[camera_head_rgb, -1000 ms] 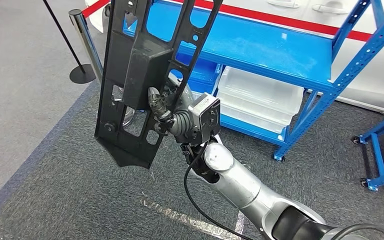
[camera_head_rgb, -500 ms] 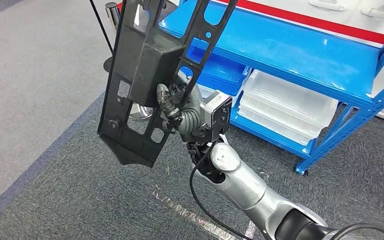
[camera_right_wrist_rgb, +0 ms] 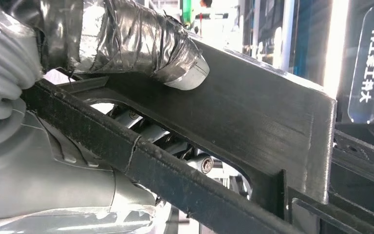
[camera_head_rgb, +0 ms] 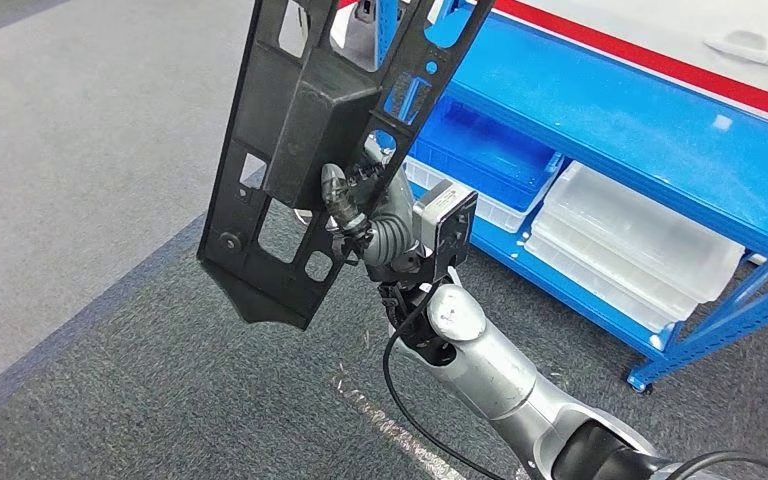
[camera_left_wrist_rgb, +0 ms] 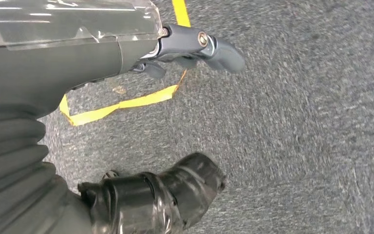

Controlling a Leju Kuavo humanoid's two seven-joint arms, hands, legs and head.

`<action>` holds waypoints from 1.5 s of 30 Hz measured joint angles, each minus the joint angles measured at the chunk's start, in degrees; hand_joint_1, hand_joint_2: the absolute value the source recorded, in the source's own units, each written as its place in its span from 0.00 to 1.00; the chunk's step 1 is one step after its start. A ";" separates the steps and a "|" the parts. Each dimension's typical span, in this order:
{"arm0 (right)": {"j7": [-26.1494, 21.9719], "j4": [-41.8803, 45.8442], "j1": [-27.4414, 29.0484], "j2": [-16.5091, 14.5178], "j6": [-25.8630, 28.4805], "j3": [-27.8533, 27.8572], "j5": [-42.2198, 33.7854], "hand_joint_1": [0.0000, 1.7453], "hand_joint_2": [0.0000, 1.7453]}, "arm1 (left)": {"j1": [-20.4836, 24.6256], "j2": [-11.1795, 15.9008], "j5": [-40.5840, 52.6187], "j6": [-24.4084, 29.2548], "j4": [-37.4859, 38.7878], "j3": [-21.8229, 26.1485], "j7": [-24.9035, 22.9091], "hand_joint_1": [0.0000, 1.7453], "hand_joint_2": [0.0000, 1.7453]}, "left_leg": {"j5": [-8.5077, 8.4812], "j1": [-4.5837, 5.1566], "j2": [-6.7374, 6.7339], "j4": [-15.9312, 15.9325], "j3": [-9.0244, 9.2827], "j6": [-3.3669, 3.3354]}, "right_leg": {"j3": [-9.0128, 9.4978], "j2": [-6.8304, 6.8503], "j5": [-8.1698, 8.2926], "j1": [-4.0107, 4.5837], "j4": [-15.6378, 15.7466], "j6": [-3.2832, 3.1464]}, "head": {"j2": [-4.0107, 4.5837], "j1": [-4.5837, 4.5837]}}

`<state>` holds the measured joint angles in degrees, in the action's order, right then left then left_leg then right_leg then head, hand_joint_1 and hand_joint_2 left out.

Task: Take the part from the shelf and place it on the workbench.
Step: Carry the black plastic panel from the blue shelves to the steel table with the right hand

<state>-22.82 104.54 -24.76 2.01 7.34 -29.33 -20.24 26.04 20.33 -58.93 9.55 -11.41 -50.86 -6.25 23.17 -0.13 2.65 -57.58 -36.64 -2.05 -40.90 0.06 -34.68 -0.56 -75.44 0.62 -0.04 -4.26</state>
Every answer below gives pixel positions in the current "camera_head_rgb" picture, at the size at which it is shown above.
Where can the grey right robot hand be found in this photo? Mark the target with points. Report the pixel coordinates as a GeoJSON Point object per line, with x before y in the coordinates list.
{"type": "Point", "coordinates": [390, 199]}

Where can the black plastic plate holder part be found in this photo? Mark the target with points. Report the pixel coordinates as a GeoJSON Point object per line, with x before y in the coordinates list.
{"type": "Point", "coordinates": [318, 132]}

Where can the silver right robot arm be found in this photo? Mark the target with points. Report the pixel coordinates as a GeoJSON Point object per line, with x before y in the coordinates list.
{"type": "Point", "coordinates": [490, 378]}

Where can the blue plastic bin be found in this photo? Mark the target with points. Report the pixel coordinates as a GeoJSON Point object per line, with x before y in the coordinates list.
{"type": "Point", "coordinates": [477, 152]}

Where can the white floor tape strip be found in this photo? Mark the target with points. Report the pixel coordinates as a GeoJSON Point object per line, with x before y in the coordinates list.
{"type": "Point", "coordinates": [390, 430]}

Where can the blue steel shelving rack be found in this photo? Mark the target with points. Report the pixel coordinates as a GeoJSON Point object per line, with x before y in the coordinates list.
{"type": "Point", "coordinates": [622, 132]}

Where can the white car with red stripe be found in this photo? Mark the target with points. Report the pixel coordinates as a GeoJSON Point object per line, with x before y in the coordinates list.
{"type": "Point", "coordinates": [689, 26]}

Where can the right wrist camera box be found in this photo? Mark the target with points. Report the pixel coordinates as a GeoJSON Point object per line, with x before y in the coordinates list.
{"type": "Point", "coordinates": [450, 232]}

